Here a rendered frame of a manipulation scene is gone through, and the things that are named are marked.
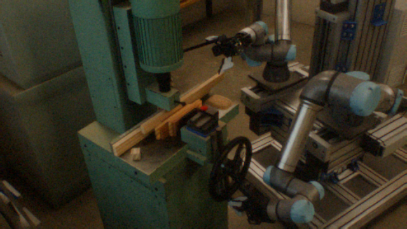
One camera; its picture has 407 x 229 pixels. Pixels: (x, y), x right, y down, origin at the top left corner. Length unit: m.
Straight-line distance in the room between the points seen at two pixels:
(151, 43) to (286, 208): 0.75
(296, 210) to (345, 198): 1.07
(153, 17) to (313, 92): 0.62
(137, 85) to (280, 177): 0.69
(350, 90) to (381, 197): 1.19
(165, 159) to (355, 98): 0.73
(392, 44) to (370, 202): 0.87
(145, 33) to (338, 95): 0.71
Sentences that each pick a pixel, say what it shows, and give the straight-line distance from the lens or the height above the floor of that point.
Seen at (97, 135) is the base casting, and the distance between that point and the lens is 1.89.
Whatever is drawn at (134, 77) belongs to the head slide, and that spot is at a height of 1.13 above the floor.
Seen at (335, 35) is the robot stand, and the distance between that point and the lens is 1.93.
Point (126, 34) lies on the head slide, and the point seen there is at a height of 1.32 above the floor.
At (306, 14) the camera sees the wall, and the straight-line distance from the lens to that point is 5.08.
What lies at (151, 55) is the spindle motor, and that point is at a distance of 1.47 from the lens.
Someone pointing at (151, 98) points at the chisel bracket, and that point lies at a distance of 1.67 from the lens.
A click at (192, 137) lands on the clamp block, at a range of 1.56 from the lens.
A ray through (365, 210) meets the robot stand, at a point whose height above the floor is 0.21.
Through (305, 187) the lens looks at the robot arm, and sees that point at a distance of 1.45.
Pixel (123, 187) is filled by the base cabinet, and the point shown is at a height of 0.61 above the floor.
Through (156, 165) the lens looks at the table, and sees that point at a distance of 1.52.
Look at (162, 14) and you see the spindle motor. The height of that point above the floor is 1.43.
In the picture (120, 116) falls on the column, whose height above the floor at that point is 0.92.
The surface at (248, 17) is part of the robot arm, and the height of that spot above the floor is 1.18.
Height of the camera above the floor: 1.91
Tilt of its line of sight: 35 degrees down
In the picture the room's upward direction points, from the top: 3 degrees counter-clockwise
